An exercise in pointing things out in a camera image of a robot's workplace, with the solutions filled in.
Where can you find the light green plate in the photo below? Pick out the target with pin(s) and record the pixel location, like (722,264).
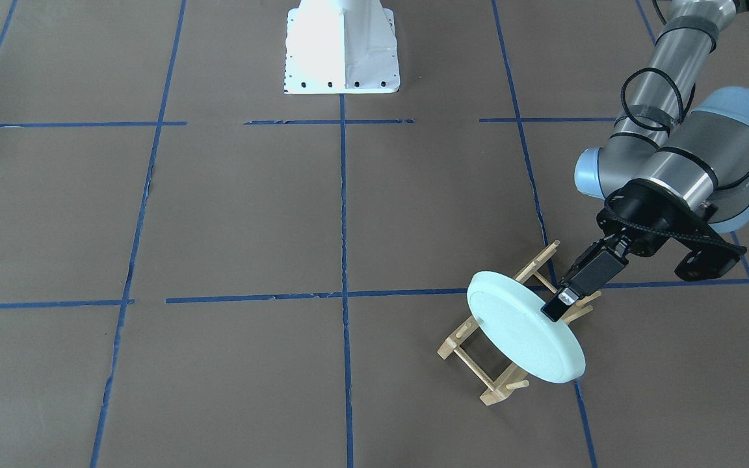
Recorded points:
(510,316)

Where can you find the wooden plate rack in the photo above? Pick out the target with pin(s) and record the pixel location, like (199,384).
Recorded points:
(513,377)

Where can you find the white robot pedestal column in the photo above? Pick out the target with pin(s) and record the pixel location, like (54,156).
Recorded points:
(341,47)

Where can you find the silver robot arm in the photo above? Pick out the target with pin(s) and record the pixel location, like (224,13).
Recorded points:
(669,170)

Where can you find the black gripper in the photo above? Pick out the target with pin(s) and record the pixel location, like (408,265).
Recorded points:
(639,218)

